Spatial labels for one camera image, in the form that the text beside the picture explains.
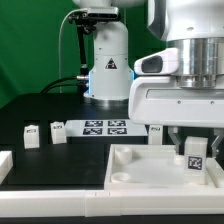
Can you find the white square tabletop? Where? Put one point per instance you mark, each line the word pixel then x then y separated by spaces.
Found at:
pixel 154 166

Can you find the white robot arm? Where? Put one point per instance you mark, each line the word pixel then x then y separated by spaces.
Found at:
pixel 180 86

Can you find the white U-shaped fence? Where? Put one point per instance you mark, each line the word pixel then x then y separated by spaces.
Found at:
pixel 89 203

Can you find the white fiducial marker sheet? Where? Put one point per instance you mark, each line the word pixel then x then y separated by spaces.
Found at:
pixel 105 128

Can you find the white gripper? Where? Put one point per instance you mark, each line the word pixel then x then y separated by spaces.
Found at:
pixel 157 99

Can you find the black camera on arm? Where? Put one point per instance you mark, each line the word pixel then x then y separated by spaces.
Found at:
pixel 97 14

